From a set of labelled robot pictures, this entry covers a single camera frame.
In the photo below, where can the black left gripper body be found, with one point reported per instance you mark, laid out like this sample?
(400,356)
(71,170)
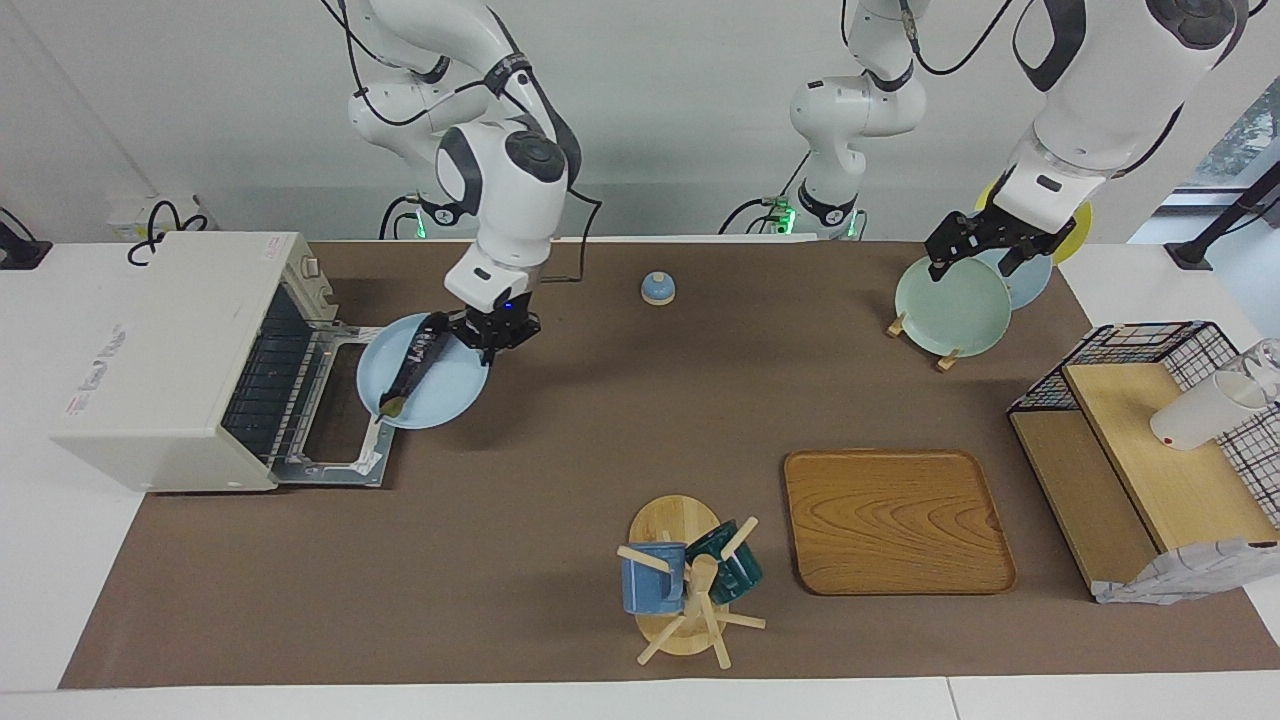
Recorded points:
(1000,228)

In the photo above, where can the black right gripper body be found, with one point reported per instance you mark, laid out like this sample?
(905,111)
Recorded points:
(495,325)

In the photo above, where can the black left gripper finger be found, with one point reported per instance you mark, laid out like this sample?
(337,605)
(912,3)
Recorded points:
(938,264)
(1011,261)

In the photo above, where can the dark purple eggplant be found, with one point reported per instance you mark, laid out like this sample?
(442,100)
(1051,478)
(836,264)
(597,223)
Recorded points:
(412,370)

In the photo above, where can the white toaster oven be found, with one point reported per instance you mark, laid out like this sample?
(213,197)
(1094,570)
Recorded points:
(150,390)

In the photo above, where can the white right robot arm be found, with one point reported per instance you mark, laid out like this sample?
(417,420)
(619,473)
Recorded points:
(510,190)

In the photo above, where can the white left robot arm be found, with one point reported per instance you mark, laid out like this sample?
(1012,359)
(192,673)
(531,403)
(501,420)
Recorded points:
(1100,90)

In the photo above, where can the light blue racked plate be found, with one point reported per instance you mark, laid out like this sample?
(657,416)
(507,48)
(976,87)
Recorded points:
(1030,285)

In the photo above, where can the pale green plate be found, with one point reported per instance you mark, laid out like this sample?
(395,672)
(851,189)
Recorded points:
(950,310)

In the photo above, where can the yellow plate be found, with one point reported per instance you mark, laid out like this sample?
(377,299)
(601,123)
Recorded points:
(1080,225)

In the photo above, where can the wooden plate rack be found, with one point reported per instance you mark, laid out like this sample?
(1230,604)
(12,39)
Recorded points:
(945,362)

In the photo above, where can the brown table mat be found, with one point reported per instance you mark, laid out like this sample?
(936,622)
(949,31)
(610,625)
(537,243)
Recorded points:
(600,500)

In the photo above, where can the white cup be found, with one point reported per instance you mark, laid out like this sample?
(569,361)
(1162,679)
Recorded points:
(1195,415)

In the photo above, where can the wooden mug tree stand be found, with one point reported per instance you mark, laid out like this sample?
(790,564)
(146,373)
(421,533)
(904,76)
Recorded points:
(675,520)

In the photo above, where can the wooden tray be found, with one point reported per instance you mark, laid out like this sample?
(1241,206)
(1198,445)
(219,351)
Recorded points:
(900,520)

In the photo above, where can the wooden shelf box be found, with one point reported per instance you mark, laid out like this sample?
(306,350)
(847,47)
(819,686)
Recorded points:
(1170,470)

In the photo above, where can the clear glass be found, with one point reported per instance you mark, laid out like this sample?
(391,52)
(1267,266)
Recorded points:
(1268,360)

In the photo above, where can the blue mug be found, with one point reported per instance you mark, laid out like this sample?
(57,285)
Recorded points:
(648,585)

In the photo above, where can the dark green mug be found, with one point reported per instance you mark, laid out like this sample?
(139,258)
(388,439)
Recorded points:
(742,575)

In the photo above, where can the grey white checked cloth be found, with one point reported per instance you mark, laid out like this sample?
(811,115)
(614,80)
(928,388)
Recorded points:
(1170,580)

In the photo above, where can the black table clamp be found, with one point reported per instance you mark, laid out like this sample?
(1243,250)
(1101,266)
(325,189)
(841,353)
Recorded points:
(20,252)

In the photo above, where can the white wall socket box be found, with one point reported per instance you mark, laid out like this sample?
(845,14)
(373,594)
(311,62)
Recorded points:
(125,215)

